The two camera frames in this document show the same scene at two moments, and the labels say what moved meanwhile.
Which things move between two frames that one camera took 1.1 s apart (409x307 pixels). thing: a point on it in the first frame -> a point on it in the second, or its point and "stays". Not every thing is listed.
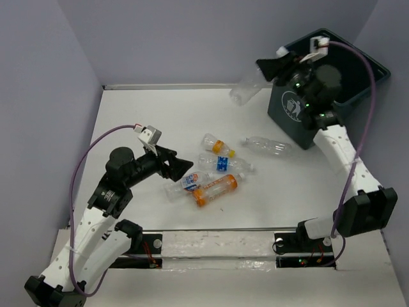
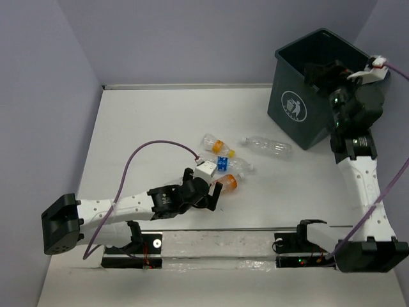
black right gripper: x=280 y=68 -> x=317 y=72
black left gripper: x=180 y=167 -> x=209 y=201
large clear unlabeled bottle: x=269 y=146 stays
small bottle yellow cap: x=209 y=142 stays
